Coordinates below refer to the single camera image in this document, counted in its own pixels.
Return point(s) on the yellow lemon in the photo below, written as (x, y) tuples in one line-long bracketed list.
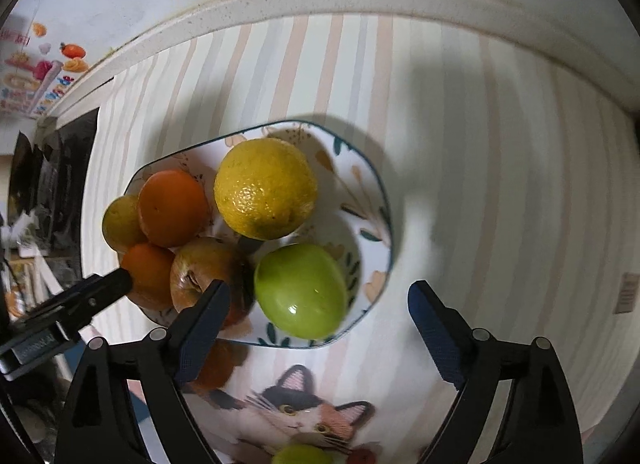
[(265, 189)]

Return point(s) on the orange in plate back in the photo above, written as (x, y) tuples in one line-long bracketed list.
[(172, 208)]

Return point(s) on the dark orange fruit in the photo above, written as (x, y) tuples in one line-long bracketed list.
[(217, 368)]

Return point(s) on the floral oval ceramic plate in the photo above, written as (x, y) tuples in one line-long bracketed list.
[(350, 221)]

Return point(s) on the small red tomato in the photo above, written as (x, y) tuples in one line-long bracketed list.
[(361, 456)]

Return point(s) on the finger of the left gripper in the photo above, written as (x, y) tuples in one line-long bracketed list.
[(88, 297)]

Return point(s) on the green apple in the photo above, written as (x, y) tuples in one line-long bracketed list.
[(302, 454), (302, 291)]

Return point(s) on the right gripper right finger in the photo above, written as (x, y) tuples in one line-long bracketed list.
[(539, 423)]

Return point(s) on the bright orange fruit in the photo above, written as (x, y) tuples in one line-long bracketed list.
[(149, 267)]

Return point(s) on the yellow-green citrus fruit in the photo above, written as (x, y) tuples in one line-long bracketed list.
[(120, 224)]

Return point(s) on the brown russet apple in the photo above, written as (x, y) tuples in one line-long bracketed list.
[(204, 260)]

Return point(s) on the striped cat print mat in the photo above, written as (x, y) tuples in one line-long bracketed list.
[(513, 188)]

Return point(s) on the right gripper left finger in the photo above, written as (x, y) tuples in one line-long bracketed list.
[(98, 424)]

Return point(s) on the colourful wall sticker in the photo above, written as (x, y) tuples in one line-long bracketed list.
[(40, 61)]

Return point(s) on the black gas stove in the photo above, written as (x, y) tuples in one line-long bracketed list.
[(46, 187)]

